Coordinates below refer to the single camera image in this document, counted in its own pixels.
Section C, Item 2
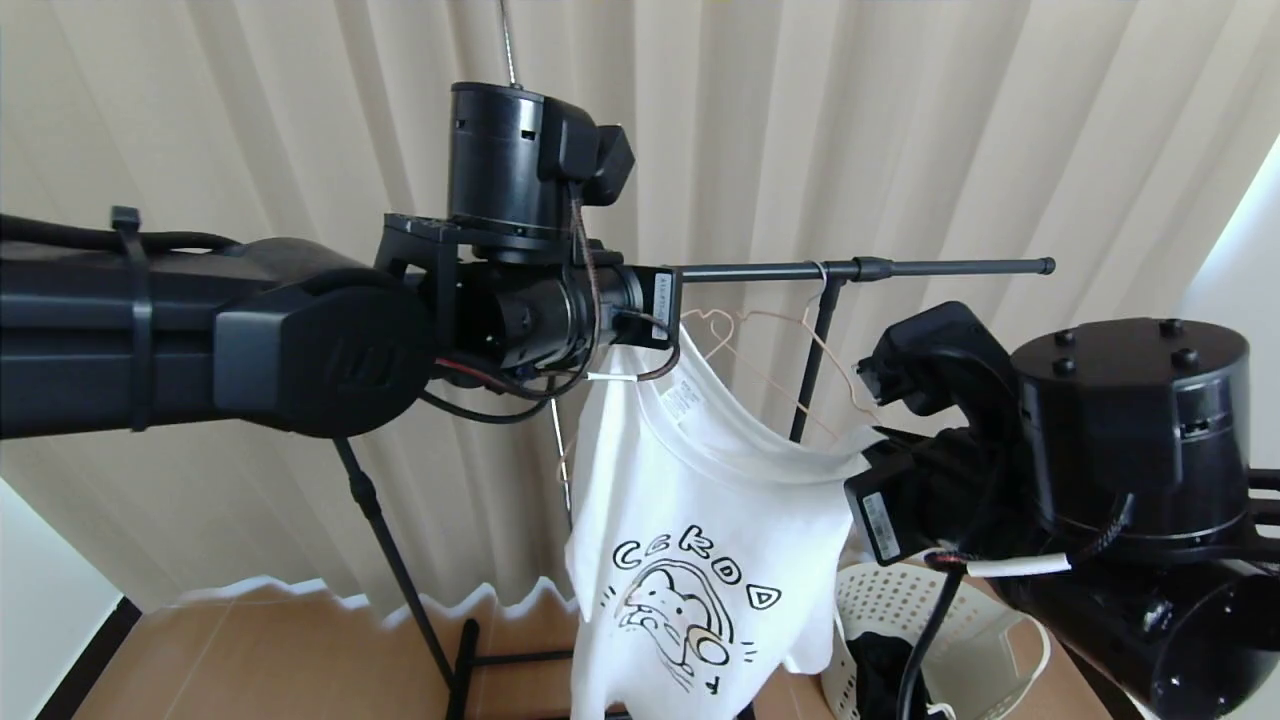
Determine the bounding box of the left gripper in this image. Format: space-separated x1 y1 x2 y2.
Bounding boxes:
455 262 683 376

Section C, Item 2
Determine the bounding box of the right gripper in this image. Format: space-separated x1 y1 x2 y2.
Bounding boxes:
845 430 1033 568

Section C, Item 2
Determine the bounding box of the white printed T-shirt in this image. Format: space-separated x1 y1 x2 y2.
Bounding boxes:
563 325 886 720

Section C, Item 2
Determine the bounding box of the white laundry basket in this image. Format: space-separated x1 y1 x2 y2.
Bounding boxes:
820 562 1053 720

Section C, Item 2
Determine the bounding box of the black clothes rack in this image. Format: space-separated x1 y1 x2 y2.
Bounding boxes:
330 257 1056 720

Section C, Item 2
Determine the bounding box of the black garment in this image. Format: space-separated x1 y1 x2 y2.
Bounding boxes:
850 632 941 720

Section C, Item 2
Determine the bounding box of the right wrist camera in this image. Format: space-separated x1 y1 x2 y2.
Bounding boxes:
855 302 1016 426

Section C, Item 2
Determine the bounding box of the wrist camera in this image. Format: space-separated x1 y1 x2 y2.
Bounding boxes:
855 302 1016 426
545 100 636 208

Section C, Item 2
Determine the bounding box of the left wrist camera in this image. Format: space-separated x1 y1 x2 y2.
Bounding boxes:
545 100 636 208

